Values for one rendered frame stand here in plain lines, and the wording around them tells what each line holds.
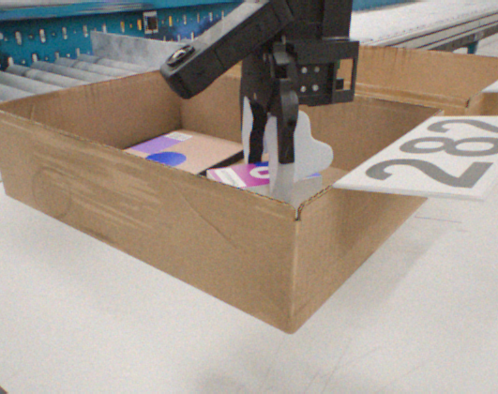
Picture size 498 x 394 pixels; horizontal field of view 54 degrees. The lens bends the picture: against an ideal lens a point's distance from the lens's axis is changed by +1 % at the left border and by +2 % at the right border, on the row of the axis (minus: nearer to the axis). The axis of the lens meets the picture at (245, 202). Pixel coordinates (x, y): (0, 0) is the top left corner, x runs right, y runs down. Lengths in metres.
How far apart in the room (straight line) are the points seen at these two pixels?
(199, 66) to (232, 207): 0.12
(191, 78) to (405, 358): 0.26
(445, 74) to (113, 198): 0.62
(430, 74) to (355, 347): 0.62
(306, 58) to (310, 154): 0.08
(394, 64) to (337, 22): 0.47
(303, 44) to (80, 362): 0.29
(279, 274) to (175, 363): 0.09
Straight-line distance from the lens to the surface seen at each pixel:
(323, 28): 0.44
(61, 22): 1.49
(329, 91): 0.45
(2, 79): 1.26
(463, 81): 0.88
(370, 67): 0.93
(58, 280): 0.43
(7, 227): 0.53
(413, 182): 0.32
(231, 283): 0.37
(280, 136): 0.41
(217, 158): 0.60
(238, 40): 0.41
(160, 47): 1.26
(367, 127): 0.58
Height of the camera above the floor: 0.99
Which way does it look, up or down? 26 degrees down
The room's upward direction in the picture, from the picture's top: straight up
